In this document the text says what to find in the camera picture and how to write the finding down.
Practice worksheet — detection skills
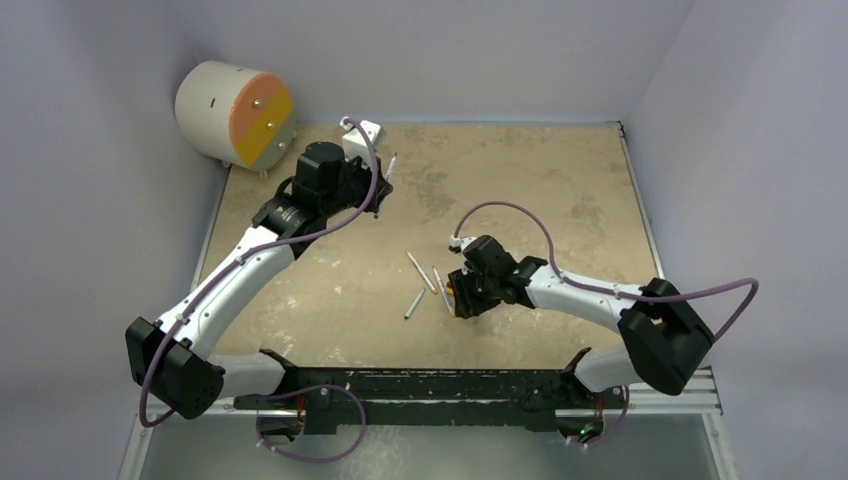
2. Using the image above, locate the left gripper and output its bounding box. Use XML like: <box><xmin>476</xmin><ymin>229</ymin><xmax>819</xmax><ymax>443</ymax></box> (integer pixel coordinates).
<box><xmin>322</xmin><ymin>151</ymin><xmax>391</xmax><ymax>219</ymax></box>

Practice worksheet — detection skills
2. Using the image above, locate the white pen orange tip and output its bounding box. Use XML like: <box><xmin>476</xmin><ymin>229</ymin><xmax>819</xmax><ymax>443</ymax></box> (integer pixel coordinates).
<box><xmin>432</xmin><ymin>266</ymin><xmax>455</xmax><ymax>317</ymax></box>

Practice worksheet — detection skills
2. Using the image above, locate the white pen black end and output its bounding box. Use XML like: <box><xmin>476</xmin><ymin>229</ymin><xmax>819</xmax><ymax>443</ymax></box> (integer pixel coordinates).
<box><xmin>384</xmin><ymin>153</ymin><xmax>397</xmax><ymax>183</ymax></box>

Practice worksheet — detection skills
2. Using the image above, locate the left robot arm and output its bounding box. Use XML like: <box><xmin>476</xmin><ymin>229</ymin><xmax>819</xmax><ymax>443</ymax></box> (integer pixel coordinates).
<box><xmin>125</xmin><ymin>141</ymin><xmax>392</xmax><ymax>427</ymax></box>

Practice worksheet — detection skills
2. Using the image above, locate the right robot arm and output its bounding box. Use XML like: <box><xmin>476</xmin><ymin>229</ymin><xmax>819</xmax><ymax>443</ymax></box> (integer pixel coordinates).
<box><xmin>448</xmin><ymin>235</ymin><xmax>715</xmax><ymax>407</ymax></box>

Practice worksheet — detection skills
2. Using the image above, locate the round cabinet with coloured drawers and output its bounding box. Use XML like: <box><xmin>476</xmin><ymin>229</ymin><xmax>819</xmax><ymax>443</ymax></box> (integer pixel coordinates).
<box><xmin>174</xmin><ymin>61</ymin><xmax>297</xmax><ymax>178</ymax></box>

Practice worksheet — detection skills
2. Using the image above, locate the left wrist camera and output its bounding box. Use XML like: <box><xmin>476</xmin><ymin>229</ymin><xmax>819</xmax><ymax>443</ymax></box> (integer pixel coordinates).
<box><xmin>339</xmin><ymin>116</ymin><xmax>386</xmax><ymax>164</ymax></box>

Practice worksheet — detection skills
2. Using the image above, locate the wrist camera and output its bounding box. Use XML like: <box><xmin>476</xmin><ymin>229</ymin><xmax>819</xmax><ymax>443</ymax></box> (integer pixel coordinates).
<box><xmin>448</xmin><ymin>236</ymin><xmax>477</xmax><ymax>254</ymax></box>
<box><xmin>339</xmin><ymin>116</ymin><xmax>386</xmax><ymax>164</ymax></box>

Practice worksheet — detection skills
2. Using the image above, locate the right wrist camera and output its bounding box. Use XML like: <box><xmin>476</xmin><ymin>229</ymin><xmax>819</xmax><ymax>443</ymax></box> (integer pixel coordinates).
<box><xmin>448</xmin><ymin>236</ymin><xmax>477</xmax><ymax>254</ymax></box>

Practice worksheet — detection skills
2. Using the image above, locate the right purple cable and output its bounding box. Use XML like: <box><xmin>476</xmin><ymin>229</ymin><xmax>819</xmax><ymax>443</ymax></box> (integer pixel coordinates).
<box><xmin>452</xmin><ymin>201</ymin><xmax>761</xmax><ymax>346</ymax></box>

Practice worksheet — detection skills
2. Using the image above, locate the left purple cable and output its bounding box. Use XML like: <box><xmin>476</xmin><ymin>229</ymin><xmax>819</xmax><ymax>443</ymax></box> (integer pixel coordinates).
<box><xmin>137</xmin><ymin>117</ymin><xmax>382</xmax><ymax>429</ymax></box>

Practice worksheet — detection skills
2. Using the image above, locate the black base frame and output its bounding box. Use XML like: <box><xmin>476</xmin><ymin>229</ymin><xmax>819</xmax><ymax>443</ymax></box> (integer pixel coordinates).
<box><xmin>234</xmin><ymin>354</ymin><xmax>626</xmax><ymax>442</ymax></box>

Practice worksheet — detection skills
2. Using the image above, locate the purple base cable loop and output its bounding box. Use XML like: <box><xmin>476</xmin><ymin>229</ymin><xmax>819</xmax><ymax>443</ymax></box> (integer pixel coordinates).
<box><xmin>255</xmin><ymin>384</ymin><xmax>368</xmax><ymax>464</ymax></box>

